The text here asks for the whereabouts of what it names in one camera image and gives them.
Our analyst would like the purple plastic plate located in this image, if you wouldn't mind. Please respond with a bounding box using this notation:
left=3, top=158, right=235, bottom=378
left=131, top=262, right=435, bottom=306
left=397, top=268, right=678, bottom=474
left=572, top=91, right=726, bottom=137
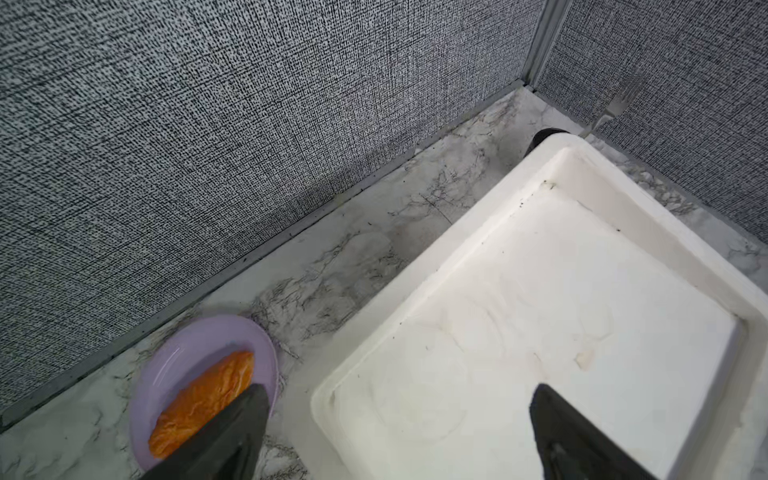
left=129, top=314, right=279, bottom=472

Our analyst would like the orange pastry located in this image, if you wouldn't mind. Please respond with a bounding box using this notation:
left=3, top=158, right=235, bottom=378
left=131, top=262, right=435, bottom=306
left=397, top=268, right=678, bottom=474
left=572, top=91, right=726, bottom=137
left=148, top=351, right=254, bottom=459

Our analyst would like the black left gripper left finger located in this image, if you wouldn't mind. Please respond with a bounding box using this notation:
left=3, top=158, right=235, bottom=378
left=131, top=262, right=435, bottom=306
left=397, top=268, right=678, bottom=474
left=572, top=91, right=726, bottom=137
left=143, top=384, right=270, bottom=480

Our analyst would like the black cup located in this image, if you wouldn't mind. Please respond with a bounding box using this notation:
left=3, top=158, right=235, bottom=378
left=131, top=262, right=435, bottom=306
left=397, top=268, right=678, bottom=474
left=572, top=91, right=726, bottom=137
left=523, top=128, right=568, bottom=157

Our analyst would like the white three-drawer storage unit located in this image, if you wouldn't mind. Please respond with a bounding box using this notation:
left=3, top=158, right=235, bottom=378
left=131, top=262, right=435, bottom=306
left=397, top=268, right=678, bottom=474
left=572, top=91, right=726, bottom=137
left=291, top=134, right=767, bottom=479

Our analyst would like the toothbrush in cup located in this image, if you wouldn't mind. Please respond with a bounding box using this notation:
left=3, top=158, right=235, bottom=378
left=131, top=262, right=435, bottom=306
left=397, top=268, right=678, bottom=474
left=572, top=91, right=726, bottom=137
left=579, top=95, right=631, bottom=139

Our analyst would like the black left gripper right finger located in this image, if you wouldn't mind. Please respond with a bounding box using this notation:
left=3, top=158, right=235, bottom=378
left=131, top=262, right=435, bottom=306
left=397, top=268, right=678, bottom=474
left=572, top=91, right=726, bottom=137
left=529, top=384, right=653, bottom=480

